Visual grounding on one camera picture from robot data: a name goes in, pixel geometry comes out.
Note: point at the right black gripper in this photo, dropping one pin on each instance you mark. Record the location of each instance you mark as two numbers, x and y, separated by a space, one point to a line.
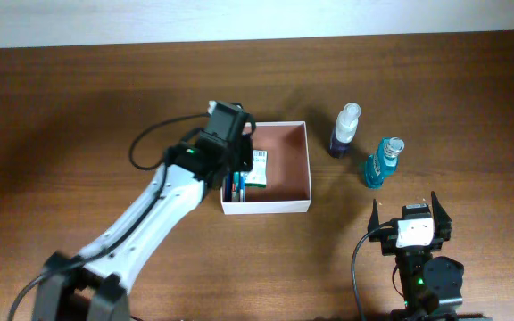
442 229

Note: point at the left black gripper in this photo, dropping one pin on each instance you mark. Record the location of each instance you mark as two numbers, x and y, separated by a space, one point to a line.
245 159

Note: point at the green white soap packet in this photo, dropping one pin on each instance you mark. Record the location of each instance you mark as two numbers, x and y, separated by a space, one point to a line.
257 177

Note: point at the green white toothpaste tube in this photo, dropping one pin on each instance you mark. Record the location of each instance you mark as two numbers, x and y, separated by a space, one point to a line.
235 187

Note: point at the blue disposable razor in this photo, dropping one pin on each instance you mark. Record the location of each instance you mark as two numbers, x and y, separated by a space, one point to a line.
227 189

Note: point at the teal mouthwash bottle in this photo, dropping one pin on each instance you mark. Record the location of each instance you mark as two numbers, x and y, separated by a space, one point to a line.
383 162

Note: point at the purple foam soap bottle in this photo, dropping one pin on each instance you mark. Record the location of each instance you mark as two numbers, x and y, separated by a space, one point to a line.
344 131

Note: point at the blue white toothbrush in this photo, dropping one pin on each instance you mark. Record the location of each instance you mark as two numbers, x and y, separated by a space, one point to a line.
241 187

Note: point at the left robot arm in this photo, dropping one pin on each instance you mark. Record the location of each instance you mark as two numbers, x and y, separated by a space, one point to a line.
95 284

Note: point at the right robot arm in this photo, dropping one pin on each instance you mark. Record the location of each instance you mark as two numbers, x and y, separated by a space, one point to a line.
431 286

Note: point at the white cardboard box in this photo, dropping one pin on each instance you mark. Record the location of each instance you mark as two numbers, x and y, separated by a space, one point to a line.
288 186

